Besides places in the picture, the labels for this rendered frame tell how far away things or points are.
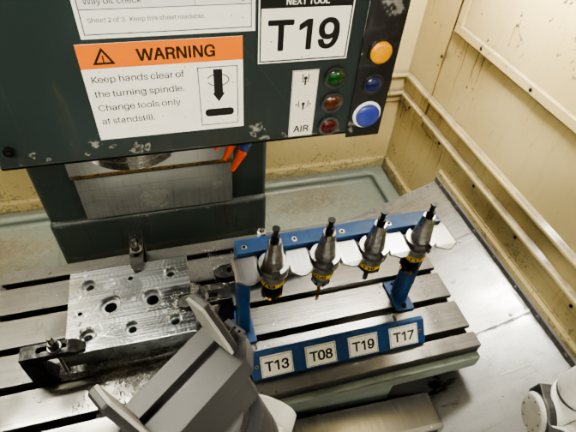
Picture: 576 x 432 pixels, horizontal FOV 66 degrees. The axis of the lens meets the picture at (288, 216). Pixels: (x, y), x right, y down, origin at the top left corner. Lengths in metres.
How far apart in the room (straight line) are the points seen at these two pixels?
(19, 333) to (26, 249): 0.68
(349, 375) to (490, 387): 0.44
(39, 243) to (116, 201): 0.57
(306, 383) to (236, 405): 0.73
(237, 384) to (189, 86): 0.29
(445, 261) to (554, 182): 0.44
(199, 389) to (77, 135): 0.29
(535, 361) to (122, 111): 1.25
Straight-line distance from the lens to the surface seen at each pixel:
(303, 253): 0.94
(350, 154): 2.06
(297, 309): 1.23
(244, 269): 0.91
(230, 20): 0.47
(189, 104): 0.50
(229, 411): 0.41
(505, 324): 1.49
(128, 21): 0.46
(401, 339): 1.21
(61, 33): 0.47
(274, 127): 0.54
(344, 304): 1.26
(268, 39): 0.48
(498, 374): 1.44
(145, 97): 0.50
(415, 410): 1.36
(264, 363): 1.10
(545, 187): 1.38
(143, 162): 0.71
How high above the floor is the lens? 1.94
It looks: 46 degrees down
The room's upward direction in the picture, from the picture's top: 5 degrees clockwise
